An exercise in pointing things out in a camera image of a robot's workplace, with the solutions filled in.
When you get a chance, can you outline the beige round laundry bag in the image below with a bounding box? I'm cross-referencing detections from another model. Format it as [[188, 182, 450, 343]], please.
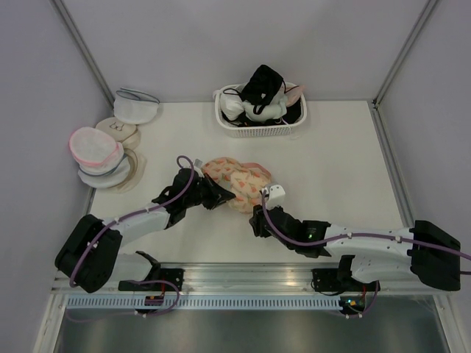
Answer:
[[96, 117, 141, 150]]

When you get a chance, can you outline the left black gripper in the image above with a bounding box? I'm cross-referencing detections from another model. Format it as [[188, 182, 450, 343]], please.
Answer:
[[184, 174, 236, 210]]

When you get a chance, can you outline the white garment in basket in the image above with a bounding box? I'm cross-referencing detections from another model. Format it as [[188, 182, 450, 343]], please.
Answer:
[[219, 88, 288, 123]]

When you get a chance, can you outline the right aluminium side rail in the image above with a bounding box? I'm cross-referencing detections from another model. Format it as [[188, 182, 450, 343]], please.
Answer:
[[368, 100, 415, 228]]

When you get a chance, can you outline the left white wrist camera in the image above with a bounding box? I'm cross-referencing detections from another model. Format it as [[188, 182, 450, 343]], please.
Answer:
[[194, 159, 203, 169]]

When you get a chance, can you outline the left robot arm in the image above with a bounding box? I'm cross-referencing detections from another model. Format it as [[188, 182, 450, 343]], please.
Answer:
[[54, 168, 236, 293]]

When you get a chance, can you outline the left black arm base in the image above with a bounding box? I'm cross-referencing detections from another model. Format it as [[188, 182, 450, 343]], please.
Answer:
[[118, 268, 185, 292]]

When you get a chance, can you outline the right aluminium frame post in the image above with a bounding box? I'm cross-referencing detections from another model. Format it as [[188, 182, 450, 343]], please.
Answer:
[[372, 0, 441, 110]]

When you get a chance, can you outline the white plastic laundry basket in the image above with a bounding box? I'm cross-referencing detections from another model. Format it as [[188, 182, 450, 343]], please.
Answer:
[[213, 84, 308, 138]]

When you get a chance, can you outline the aluminium frame post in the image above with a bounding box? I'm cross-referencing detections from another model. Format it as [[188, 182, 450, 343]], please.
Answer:
[[372, 0, 441, 110], [49, 0, 114, 108]]

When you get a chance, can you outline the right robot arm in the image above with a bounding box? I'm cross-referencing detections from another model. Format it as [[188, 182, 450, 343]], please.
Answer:
[[249, 206, 461, 292]]

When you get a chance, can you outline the pink garment in basket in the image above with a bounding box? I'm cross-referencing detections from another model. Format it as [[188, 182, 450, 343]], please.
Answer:
[[283, 85, 305, 107]]

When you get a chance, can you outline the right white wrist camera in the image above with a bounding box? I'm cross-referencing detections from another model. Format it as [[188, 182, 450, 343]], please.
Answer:
[[261, 183, 286, 210]]

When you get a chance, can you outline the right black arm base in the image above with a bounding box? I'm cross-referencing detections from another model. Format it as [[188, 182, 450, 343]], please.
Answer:
[[311, 268, 376, 294]]

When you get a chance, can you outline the pink trimmed mesh bag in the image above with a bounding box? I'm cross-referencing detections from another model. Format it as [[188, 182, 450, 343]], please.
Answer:
[[68, 126, 119, 167]]

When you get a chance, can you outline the beige flat laundry bag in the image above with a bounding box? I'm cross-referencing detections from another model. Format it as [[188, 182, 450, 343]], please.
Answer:
[[109, 149, 147, 193]]

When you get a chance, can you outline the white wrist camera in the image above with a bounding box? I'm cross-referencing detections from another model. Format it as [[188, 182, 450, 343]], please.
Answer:
[[194, 159, 203, 169], [261, 183, 286, 210]]

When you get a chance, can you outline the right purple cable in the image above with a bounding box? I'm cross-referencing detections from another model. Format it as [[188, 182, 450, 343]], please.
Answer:
[[260, 189, 471, 275]]

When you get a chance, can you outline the black bra in basket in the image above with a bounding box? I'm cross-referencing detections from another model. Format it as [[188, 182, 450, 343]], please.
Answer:
[[239, 65, 284, 115]]

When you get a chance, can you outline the left aluminium frame post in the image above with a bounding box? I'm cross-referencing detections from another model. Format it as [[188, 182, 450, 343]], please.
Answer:
[[49, 0, 114, 108]]

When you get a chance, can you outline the grey trimmed mesh bag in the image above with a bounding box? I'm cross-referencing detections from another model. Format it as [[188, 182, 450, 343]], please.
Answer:
[[78, 154, 131, 189]]

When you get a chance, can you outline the purple cable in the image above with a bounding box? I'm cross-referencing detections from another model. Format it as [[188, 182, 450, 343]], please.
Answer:
[[260, 189, 471, 275], [68, 154, 196, 288]]

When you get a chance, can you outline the white slotted cable duct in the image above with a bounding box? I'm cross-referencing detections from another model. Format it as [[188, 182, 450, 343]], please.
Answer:
[[66, 295, 341, 310]]

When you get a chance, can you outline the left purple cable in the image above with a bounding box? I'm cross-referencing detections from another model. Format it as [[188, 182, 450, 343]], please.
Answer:
[[68, 154, 196, 288]]

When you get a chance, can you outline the white mesh bag blue trim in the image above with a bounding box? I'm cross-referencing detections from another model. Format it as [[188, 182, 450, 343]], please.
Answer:
[[113, 88, 160, 125]]

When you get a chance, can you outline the floral peach laundry bag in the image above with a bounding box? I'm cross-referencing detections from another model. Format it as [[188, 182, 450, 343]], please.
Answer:
[[202, 157, 272, 214]]

